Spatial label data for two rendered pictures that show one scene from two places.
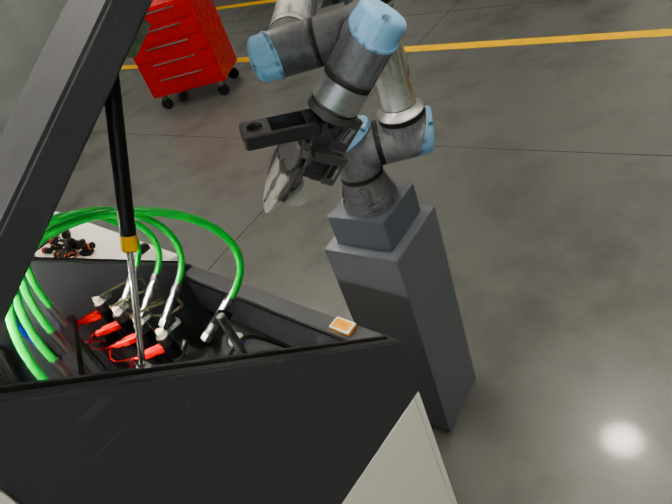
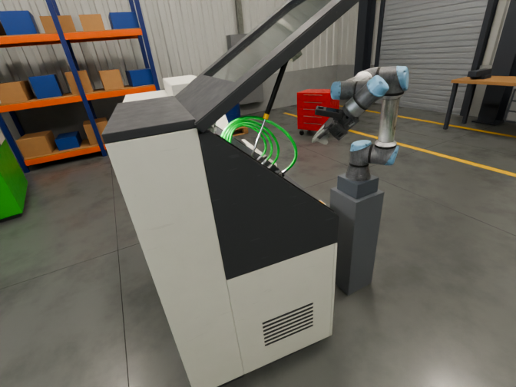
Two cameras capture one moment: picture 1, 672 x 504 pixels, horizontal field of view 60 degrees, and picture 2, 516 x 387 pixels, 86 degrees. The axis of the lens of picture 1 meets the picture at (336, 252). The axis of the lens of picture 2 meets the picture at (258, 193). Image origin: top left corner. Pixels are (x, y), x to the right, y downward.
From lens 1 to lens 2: 0.41 m
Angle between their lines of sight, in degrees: 20
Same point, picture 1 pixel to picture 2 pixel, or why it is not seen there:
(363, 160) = (361, 157)
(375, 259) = (348, 199)
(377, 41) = (374, 90)
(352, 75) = (361, 99)
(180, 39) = not seen: hidden behind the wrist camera
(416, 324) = (353, 235)
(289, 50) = (345, 89)
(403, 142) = (380, 155)
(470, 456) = (351, 308)
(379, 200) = (360, 176)
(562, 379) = (411, 303)
